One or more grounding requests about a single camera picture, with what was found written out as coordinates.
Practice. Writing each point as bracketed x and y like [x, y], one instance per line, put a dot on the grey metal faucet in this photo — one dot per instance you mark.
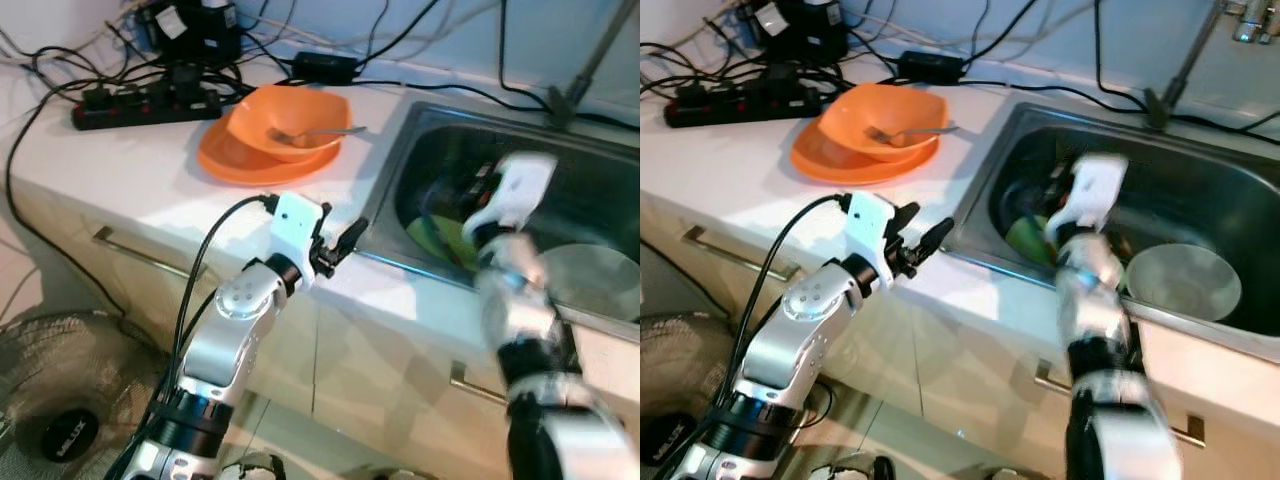
[1158, 100]
[562, 100]

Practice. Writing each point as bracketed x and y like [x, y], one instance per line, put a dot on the stainless steel sink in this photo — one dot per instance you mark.
[1190, 190]
[590, 190]

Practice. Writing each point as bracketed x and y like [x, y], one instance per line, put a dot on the pale grey bowl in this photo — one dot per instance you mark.
[1185, 285]
[595, 285]

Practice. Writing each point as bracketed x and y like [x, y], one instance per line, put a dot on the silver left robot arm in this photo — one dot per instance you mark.
[780, 340]
[225, 340]

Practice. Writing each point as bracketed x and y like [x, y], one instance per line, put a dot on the black charger box with labels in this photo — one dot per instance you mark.
[800, 30]
[195, 30]

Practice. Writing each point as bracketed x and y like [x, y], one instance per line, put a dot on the black MILUX floor fan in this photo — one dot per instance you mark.
[670, 435]
[70, 435]

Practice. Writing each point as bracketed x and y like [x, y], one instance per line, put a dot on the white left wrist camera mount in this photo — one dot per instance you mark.
[298, 225]
[870, 225]

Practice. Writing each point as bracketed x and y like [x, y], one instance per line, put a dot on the green plastic plate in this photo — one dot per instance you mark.
[440, 245]
[1030, 240]

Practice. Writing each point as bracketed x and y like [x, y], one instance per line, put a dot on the black power adapter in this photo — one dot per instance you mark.
[324, 68]
[930, 66]

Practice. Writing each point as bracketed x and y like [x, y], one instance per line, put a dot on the black power strip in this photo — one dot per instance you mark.
[730, 105]
[140, 108]

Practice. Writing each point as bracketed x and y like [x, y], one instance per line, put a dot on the silver metal fork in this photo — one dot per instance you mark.
[330, 131]
[925, 131]

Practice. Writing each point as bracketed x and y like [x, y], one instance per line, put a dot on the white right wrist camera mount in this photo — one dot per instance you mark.
[520, 185]
[1095, 190]

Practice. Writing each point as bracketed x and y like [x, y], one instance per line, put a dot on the orange plastic bowl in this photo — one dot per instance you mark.
[880, 110]
[290, 110]

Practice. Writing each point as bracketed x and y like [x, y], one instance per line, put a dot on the orange plastic plate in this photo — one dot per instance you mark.
[815, 163]
[225, 165]

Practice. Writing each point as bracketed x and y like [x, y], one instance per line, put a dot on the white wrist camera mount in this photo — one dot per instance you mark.
[298, 225]
[520, 185]
[1095, 190]
[870, 225]

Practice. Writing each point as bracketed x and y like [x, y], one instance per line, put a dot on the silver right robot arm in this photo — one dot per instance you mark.
[520, 310]
[1100, 310]

